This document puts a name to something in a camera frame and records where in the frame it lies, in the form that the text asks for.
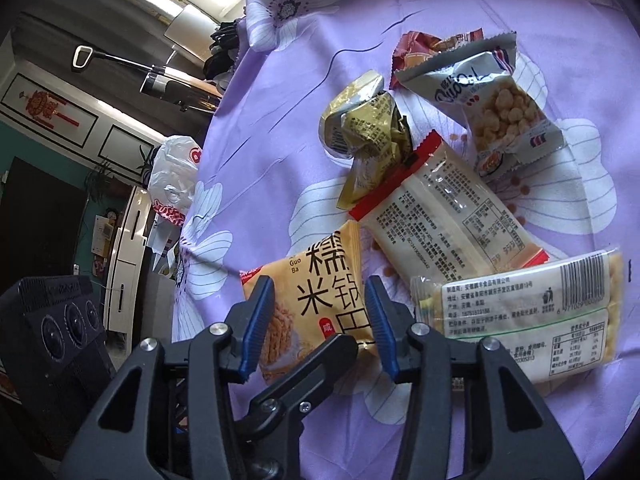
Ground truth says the silver peanut snack packet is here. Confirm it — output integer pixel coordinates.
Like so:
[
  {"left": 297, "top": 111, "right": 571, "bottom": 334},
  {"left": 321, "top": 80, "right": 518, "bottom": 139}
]
[{"left": 389, "top": 49, "right": 568, "bottom": 181}]

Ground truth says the orange-yellow rice cracker packet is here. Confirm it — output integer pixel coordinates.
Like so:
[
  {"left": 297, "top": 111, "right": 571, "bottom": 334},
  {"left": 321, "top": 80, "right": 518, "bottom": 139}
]
[{"left": 241, "top": 219, "right": 383, "bottom": 387}]

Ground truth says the red wall ornament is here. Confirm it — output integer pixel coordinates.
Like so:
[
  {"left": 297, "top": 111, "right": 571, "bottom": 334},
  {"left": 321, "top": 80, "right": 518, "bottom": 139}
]
[{"left": 19, "top": 87, "right": 81, "bottom": 131}]

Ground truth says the brown-red snack packet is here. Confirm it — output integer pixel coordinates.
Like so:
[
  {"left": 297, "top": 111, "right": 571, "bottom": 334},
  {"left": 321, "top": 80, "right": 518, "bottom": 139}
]
[{"left": 389, "top": 29, "right": 487, "bottom": 77}]

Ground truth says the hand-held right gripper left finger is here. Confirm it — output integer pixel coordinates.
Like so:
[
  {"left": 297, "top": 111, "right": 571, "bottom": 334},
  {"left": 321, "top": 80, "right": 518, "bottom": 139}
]
[{"left": 59, "top": 275, "right": 359, "bottom": 480}]

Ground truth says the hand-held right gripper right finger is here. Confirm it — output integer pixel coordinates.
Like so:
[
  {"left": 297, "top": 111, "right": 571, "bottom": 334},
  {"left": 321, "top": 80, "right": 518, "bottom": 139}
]
[{"left": 364, "top": 275, "right": 586, "bottom": 480}]

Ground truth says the white plastic bag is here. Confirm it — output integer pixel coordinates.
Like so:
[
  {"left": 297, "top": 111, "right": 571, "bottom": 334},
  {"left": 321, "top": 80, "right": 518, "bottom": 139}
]
[{"left": 146, "top": 135, "right": 205, "bottom": 228}]

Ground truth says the white packet with red edges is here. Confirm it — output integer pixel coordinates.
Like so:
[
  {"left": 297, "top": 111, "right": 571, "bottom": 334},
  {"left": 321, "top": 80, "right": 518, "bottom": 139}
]
[{"left": 348, "top": 130, "right": 550, "bottom": 288}]

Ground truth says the purple floral bedsheet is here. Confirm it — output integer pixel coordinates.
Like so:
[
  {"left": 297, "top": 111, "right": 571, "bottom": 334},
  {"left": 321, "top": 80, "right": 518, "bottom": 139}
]
[{"left": 170, "top": 0, "right": 640, "bottom": 480}]

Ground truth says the clear cracker packet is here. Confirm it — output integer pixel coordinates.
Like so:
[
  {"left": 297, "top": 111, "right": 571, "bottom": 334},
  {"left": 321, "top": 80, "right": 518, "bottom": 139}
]
[{"left": 409, "top": 246, "right": 626, "bottom": 386}]

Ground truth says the white cabinet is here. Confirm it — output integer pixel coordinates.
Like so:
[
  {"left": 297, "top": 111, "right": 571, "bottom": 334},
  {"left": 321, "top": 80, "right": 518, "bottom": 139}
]
[{"left": 102, "top": 185, "right": 157, "bottom": 346}]

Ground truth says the stick vacuum cleaner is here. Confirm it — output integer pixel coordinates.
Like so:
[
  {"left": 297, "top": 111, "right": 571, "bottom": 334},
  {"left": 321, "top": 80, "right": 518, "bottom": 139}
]
[{"left": 71, "top": 45, "right": 224, "bottom": 112}]

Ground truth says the white board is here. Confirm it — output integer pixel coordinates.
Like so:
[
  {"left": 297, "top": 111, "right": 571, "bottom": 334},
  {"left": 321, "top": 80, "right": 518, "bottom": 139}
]
[{"left": 164, "top": 4, "right": 221, "bottom": 61}]

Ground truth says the pile of dark clothes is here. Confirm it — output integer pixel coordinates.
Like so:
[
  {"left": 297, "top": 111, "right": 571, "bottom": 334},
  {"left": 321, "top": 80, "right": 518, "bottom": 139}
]
[{"left": 201, "top": 19, "right": 242, "bottom": 83}]

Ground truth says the gold snack packet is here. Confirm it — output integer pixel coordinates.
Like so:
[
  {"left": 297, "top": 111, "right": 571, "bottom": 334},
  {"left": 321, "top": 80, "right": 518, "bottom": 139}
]
[{"left": 319, "top": 69, "right": 417, "bottom": 211}]

